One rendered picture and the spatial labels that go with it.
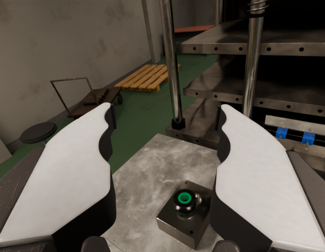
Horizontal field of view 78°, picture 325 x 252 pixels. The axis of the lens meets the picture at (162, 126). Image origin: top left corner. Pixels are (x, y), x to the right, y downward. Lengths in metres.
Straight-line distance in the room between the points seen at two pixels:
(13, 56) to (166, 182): 2.87
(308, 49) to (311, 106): 0.24
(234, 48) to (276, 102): 0.32
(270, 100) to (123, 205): 0.81
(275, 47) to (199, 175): 0.63
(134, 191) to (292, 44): 0.89
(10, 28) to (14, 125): 1.26
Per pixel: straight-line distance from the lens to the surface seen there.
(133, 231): 0.85
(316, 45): 0.99
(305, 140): 1.12
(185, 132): 1.27
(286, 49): 1.00
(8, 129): 3.43
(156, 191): 0.93
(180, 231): 0.74
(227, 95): 1.12
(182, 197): 0.78
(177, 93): 1.19
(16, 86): 3.41
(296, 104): 1.07
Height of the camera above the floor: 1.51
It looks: 32 degrees down
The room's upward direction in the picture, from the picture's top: 9 degrees counter-clockwise
